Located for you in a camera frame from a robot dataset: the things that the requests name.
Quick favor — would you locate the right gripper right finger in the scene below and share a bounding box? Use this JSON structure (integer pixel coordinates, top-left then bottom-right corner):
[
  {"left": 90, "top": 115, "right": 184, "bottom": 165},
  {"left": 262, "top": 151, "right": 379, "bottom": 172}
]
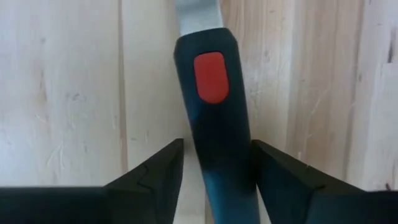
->
[{"left": 251, "top": 139, "right": 398, "bottom": 224}]

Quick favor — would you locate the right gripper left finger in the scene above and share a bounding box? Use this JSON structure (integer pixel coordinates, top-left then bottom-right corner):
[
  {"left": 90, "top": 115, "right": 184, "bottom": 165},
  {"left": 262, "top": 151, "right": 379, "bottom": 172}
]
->
[{"left": 0, "top": 138, "right": 185, "bottom": 224}]

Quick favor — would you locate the black turner with red dot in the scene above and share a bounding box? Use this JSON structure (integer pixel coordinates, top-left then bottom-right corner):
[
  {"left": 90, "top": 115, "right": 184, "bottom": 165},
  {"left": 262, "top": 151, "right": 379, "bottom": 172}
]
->
[{"left": 173, "top": 0, "right": 261, "bottom": 224}]

